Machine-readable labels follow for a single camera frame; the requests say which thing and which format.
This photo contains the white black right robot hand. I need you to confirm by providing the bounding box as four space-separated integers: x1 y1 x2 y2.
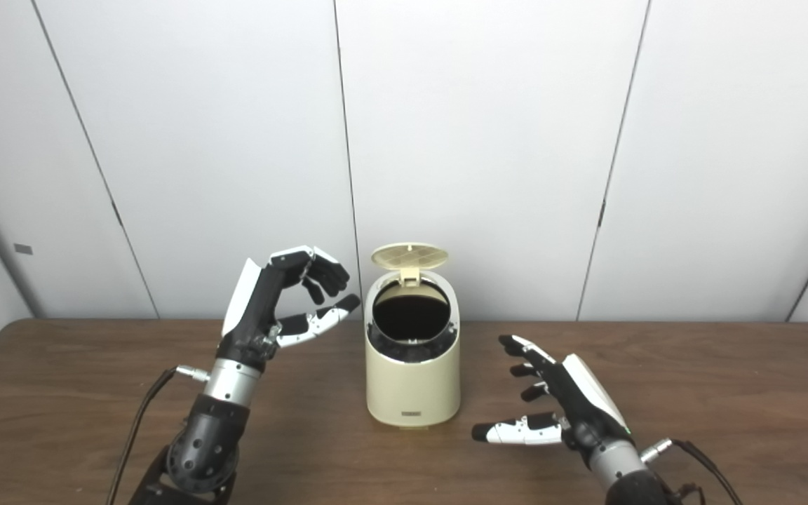
472 334 636 469

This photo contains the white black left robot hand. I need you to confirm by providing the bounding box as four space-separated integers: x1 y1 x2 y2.
218 245 361 372

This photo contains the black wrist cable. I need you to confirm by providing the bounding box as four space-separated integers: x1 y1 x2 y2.
641 438 745 505
106 365 210 505

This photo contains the cream-colored bin body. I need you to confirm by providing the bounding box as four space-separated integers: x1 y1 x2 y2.
365 270 461 429

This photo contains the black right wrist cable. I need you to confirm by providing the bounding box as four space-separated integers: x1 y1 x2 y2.
641 438 745 505

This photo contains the round cream bin lid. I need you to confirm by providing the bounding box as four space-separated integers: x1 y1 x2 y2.
371 243 449 285

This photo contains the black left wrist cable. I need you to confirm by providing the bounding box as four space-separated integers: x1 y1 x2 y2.
106 365 210 505

